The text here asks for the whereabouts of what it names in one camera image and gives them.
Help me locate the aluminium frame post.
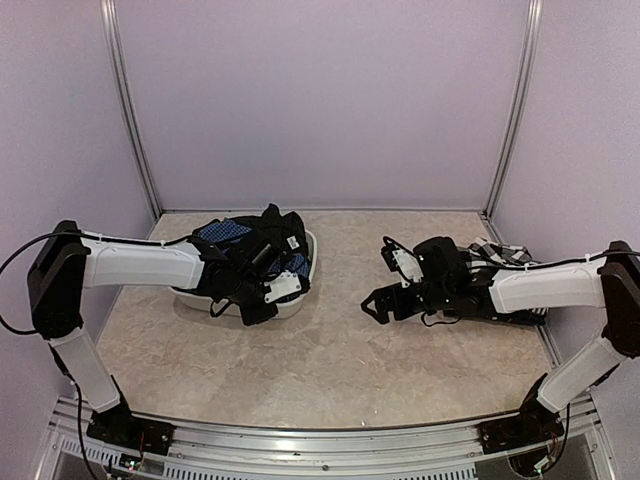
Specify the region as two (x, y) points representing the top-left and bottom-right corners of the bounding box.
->
(100, 0), (163, 220)
(483, 0), (544, 223)

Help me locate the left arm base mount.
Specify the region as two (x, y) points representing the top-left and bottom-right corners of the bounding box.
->
(86, 408), (175, 456)

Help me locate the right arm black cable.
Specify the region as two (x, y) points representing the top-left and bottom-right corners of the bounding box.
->
(509, 399), (574, 474)

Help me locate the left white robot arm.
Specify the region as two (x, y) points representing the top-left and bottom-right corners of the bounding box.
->
(27, 221), (299, 445)

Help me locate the white plastic basket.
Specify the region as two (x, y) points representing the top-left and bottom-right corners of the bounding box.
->
(169, 230), (318, 319)

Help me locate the black white plaid folded shirt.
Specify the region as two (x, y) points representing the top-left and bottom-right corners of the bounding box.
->
(458, 237), (548, 326)

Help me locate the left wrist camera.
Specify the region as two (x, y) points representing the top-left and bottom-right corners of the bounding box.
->
(263, 271), (302, 304)

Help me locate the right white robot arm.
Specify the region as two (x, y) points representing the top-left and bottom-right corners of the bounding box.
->
(361, 236), (639, 444)

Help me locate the black striped shirt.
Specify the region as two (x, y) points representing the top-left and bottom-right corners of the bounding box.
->
(219, 203), (310, 281)

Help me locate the left aluminium frame post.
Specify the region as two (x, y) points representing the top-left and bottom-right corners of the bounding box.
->
(100, 0), (163, 220)

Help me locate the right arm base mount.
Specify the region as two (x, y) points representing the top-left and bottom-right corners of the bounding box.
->
(478, 408), (565, 454)

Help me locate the front aluminium rail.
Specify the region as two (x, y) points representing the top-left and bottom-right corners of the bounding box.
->
(33, 396), (619, 479)

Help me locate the blue checked long sleeve shirt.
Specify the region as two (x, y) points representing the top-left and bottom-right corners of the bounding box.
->
(193, 218), (310, 302)

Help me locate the right aluminium frame post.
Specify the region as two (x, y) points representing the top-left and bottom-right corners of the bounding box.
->
(483, 0), (544, 223)

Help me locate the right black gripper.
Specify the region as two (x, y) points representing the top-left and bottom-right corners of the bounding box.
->
(361, 279), (452, 324)

